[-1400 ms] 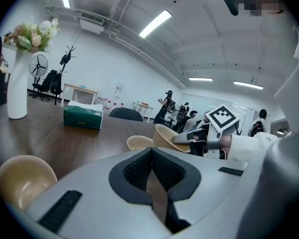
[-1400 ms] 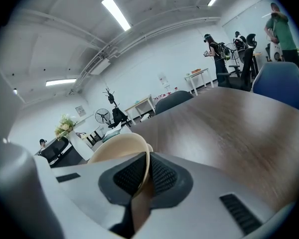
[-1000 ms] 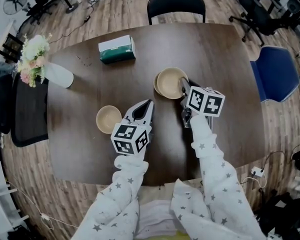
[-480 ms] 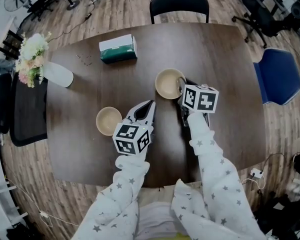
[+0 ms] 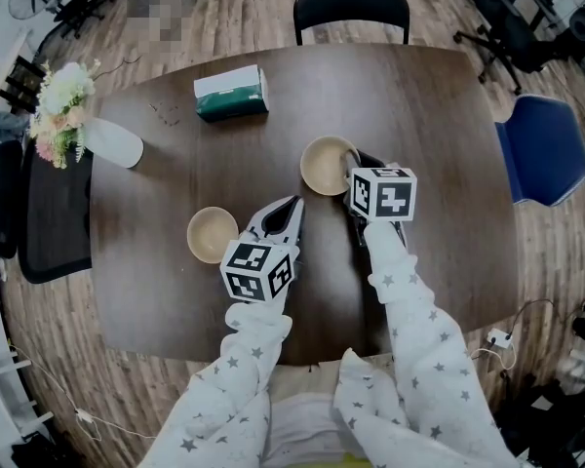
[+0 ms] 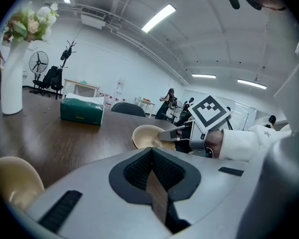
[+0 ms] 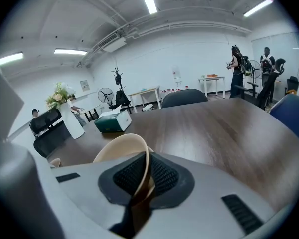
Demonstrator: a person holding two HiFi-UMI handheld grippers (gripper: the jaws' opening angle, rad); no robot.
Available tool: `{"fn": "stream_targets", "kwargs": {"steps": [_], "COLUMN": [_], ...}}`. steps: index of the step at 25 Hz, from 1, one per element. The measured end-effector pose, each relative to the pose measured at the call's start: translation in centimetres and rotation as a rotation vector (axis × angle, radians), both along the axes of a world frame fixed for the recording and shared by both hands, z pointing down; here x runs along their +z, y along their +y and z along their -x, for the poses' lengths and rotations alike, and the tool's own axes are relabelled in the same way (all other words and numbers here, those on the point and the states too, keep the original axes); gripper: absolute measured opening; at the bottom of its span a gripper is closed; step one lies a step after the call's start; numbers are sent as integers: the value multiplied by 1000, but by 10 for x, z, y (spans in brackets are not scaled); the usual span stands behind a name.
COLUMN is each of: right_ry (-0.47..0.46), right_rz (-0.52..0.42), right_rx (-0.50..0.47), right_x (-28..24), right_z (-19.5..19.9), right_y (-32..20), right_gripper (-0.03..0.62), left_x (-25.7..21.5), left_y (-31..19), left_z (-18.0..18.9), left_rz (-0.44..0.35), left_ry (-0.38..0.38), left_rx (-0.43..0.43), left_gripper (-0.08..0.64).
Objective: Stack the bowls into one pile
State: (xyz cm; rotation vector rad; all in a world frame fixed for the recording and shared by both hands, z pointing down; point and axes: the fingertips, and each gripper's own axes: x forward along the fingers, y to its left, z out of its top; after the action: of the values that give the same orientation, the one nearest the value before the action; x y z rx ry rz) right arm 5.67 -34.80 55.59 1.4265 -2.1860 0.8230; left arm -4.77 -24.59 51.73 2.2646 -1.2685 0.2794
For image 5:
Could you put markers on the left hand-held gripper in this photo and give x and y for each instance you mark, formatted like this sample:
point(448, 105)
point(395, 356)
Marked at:
point(253, 271)

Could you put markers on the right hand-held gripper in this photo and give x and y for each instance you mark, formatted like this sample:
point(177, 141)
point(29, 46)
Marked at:
point(382, 195)

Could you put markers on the large beige bowl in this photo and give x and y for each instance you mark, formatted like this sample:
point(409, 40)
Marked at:
point(322, 168)

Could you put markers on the small beige bowl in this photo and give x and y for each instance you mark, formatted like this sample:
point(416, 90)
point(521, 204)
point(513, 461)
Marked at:
point(209, 234)

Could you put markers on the person's left forearm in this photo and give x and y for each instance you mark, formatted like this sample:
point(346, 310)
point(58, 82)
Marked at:
point(234, 388)

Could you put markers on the person's right forearm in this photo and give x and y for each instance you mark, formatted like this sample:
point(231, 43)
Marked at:
point(419, 339)

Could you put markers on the green and white tissue box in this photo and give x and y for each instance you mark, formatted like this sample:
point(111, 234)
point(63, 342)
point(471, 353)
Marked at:
point(231, 93)

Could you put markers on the black folding chair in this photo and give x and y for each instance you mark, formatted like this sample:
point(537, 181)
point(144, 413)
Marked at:
point(351, 3)

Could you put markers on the blue chair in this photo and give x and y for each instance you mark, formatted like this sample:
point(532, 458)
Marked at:
point(543, 149)

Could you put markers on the white vase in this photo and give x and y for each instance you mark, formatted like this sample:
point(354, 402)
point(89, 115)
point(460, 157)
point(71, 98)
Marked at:
point(114, 142)

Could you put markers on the black swivel office chair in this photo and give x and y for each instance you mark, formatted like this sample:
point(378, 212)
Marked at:
point(512, 32)

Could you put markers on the person's white clothing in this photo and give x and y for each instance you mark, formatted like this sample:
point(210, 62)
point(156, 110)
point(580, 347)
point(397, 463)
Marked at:
point(307, 422)

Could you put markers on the white power strip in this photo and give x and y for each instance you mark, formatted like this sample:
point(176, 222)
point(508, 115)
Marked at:
point(500, 338)

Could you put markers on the pastel flower bouquet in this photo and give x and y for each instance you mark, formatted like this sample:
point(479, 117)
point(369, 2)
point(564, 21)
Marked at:
point(61, 110)

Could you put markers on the black mesh office chair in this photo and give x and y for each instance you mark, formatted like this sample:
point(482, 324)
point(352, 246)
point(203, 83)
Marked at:
point(0, 198)

